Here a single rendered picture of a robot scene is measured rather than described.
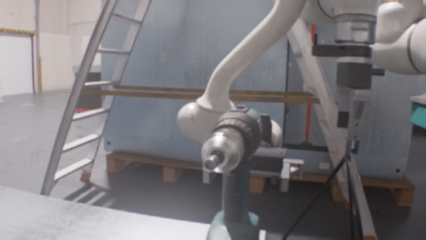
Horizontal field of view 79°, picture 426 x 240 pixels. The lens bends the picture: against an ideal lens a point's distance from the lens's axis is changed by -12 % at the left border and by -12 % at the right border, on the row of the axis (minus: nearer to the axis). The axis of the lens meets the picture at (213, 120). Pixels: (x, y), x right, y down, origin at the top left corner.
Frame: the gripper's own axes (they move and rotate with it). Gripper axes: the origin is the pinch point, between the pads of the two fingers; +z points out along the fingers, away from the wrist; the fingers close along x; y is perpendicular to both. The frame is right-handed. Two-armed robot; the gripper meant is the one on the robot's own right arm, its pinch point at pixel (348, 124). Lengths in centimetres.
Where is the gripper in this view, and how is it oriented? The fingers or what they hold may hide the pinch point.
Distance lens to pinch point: 67.8
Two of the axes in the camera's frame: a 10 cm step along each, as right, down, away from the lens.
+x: 2.4, -1.6, 9.6
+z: -0.2, 9.8, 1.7
